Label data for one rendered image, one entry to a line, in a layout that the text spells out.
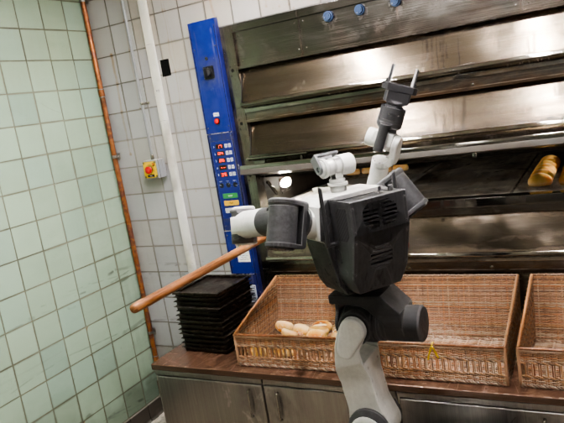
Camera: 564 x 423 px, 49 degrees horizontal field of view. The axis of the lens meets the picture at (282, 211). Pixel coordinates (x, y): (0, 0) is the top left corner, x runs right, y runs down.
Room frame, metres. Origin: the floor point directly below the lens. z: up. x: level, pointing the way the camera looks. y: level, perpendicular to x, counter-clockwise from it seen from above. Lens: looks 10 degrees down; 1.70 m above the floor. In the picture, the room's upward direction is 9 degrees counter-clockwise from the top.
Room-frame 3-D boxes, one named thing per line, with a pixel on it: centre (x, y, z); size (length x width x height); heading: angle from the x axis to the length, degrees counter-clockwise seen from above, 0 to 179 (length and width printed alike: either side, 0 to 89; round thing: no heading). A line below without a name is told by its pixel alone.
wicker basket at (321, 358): (2.69, -0.05, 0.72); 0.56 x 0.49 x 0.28; 62
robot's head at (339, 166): (1.91, -0.19, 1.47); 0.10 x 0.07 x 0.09; 116
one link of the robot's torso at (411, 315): (1.86, -0.26, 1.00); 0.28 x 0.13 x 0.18; 60
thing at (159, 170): (3.33, 0.64, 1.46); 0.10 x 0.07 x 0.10; 61
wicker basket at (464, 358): (2.38, -0.58, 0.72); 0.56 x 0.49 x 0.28; 61
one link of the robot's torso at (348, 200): (1.86, -0.21, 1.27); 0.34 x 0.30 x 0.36; 116
